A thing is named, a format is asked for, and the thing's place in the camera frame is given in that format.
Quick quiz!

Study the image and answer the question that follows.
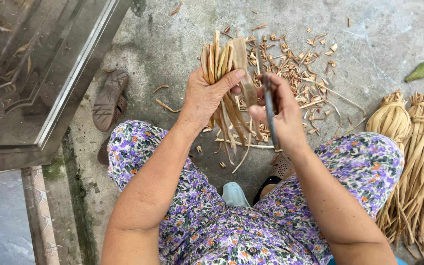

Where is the person's left hand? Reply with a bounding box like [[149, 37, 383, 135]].
[[181, 68, 247, 129]]

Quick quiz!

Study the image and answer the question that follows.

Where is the person's right hand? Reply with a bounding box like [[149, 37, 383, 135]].
[[248, 72, 310, 152]]

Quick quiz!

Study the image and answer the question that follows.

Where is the metal knife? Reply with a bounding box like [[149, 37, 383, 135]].
[[255, 37, 281, 151]]

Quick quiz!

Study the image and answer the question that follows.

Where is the bunch of dried leaf strips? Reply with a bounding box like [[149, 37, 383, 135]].
[[199, 31, 264, 174]]

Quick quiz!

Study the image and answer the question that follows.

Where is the pile of cut leaf scraps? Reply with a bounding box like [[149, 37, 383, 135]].
[[197, 22, 367, 170]]

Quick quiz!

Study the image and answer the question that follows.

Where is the long dried leaf strand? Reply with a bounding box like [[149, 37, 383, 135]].
[[300, 78, 367, 138]]

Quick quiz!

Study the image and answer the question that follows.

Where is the brown perforated sandal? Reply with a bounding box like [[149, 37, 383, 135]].
[[269, 152, 294, 181]]

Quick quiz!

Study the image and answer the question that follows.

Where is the light blue plastic stool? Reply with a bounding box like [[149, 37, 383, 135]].
[[222, 182, 251, 208]]

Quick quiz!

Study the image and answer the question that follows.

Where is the floral purple clothing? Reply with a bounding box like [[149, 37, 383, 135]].
[[107, 121, 405, 265]]

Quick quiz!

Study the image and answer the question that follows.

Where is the tied bundle of dried leaves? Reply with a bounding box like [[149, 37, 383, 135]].
[[392, 92, 424, 258], [366, 90, 413, 247]]

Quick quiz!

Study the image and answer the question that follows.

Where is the green leaf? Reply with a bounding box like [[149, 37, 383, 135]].
[[405, 60, 424, 83]]

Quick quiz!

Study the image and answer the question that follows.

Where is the glass door with metal frame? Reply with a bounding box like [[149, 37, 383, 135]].
[[0, 0, 133, 175]]

